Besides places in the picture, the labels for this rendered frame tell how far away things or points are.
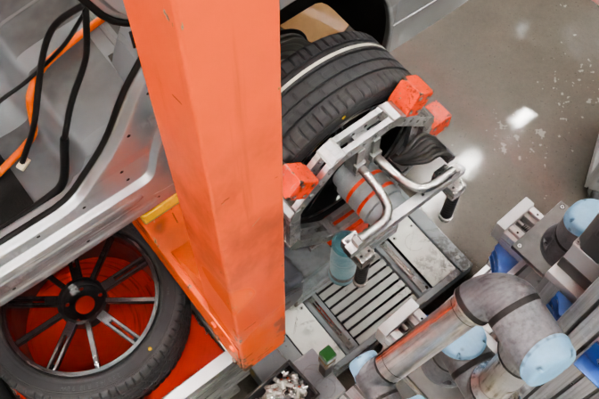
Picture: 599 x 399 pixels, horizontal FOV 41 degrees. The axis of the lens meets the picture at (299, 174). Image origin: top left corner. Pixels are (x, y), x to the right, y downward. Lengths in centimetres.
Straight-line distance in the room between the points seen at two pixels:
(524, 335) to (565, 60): 239
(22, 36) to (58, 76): 19
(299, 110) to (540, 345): 90
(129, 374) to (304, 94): 103
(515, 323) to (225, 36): 86
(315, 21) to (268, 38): 265
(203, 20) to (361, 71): 122
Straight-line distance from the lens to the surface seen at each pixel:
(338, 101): 214
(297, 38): 251
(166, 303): 263
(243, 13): 108
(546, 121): 366
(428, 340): 177
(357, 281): 234
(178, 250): 248
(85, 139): 235
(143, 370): 258
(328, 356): 239
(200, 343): 282
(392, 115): 220
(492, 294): 166
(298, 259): 296
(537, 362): 164
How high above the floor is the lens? 296
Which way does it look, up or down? 62 degrees down
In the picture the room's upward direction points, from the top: 1 degrees clockwise
